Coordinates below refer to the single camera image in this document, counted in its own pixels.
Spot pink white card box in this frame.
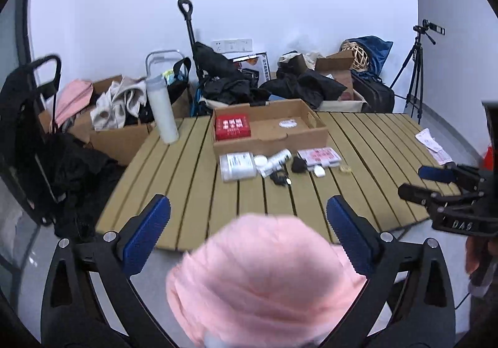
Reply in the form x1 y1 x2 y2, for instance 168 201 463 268
297 147 342 169

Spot black charger plug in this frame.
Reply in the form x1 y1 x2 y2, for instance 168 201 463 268
291 155 308 174

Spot black cable bundle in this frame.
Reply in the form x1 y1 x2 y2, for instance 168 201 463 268
268 170 293 187

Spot white spray bottle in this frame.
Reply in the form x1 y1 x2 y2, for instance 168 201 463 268
258 149 292 178

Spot white jar cap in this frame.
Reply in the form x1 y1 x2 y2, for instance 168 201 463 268
253 155 268 168

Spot white wet wipes pack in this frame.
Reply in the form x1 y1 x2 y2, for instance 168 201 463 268
219 153 257 182

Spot red gift box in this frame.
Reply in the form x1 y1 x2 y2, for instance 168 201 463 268
214 114 251 141

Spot person's right hand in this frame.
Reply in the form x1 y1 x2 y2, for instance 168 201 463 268
465 237 497 275

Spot paper receipts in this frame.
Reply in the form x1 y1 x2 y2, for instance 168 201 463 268
415 128 453 165

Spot tan slatted folding table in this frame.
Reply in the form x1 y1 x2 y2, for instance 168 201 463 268
96 112 458 251

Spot black suitcase bag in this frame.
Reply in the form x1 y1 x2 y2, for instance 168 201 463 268
350 69 395 113

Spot black folding cart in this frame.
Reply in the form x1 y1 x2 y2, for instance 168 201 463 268
1 54 125 242

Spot beige canvas bag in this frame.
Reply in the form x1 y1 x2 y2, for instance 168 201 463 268
329 100 369 113

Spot blue cloth bag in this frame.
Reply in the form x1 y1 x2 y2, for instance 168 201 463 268
348 35 393 77

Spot woven rattan ball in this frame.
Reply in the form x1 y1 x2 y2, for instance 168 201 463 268
340 40 370 72

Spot cardboard box right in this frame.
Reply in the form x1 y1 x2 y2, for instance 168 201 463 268
315 50 355 100

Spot pink hooded jacket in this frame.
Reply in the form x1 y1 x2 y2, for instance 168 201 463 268
166 214 366 347

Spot large cardboard box left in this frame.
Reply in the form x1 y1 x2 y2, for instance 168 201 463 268
38 74 196 167

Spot black jacket pile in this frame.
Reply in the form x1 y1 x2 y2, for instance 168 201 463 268
193 41 347 110

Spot cardboard tray box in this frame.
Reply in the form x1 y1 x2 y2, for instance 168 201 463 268
213 100 329 157

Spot pink backpack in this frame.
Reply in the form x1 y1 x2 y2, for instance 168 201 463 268
54 79 94 127

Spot beige clothes pile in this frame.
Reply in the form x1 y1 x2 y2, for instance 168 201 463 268
90 76 147 132

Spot white printed product box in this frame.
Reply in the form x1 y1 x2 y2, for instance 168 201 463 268
231 52 272 87

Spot white thermos bottle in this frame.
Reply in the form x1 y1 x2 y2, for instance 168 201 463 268
145 75 179 144

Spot white metal rack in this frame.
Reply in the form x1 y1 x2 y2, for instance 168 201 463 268
144 49 185 78

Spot black camera tripod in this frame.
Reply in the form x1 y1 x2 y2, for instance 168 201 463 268
389 19 446 123

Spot wall power sockets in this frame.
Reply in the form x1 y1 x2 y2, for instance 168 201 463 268
211 38 253 53

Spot black trolley handle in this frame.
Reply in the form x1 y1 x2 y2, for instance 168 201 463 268
176 0 205 85

